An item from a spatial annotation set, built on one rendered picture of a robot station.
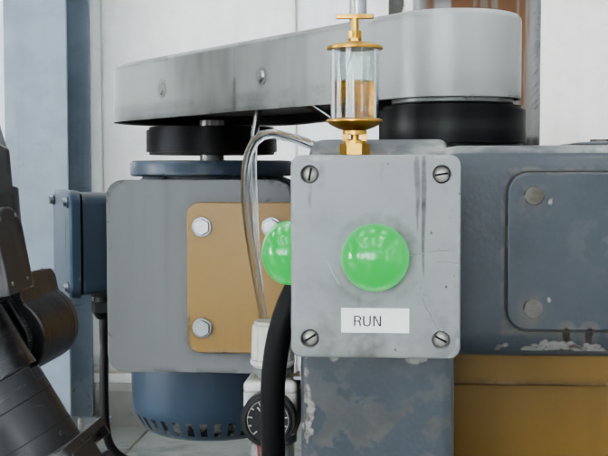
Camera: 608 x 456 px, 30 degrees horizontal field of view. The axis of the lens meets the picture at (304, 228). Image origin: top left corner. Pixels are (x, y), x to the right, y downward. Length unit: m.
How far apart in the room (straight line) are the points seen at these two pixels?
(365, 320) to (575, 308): 0.11
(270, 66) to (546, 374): 0.29
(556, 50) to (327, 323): 5.32
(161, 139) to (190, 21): 4.85
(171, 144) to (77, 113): 4.90
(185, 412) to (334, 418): 0.46
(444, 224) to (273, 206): 0.44
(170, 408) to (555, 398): 0.34
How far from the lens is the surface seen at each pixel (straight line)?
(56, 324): 0.82
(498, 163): 0.56
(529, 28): 1.06
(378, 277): 0.49
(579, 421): 0.87
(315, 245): 0.50
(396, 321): 0.50
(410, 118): 0.67
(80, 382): 6.00
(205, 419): 1.00
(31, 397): 0.76
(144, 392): 1.03
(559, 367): 0.81
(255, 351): 0.78
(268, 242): 0.52
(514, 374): 0.81
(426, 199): 0.50
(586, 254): 0.56
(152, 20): 5.90
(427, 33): 0.67
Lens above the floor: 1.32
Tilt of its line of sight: 3 degrees down
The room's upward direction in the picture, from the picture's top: straight up
